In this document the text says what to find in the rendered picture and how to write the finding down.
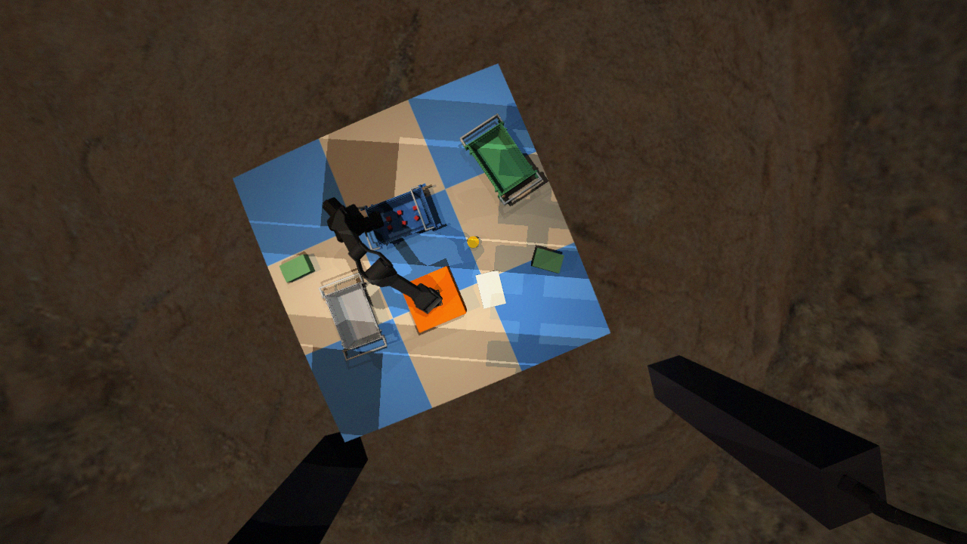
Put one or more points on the blue plastic tray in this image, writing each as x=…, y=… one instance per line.
x=405, y=203

